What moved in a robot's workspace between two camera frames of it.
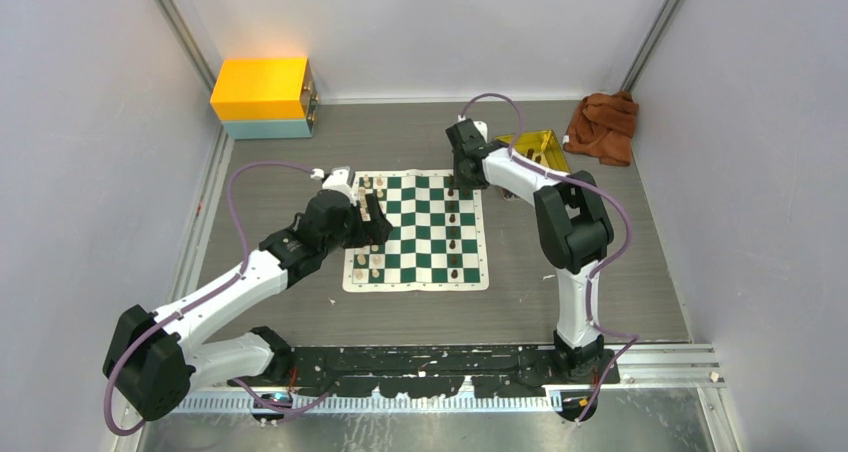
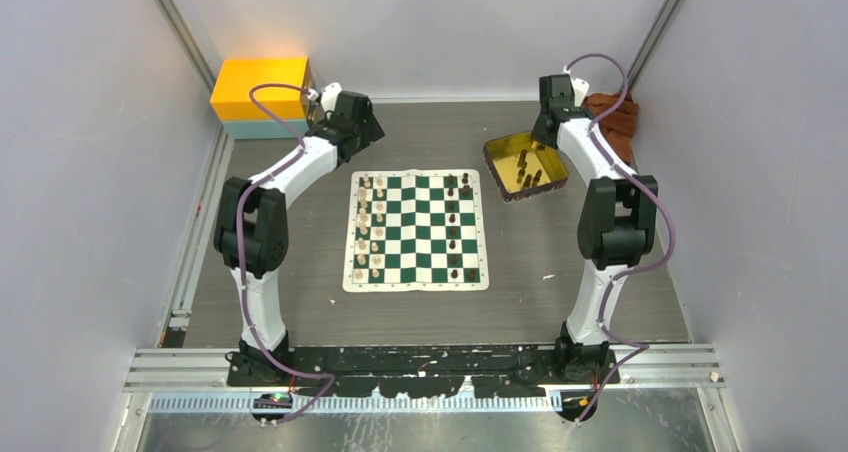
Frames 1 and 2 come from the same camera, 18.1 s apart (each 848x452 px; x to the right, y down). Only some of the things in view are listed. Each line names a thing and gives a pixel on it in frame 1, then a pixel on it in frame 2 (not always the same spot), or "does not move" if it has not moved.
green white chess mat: (435, 243) does not move
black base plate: (431, 370) does not move
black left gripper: (375, 230) -> (372, 131)
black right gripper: (461, 182) -> (536, 136)
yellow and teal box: (264, 98) does not move
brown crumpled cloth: (603, 126) does not move
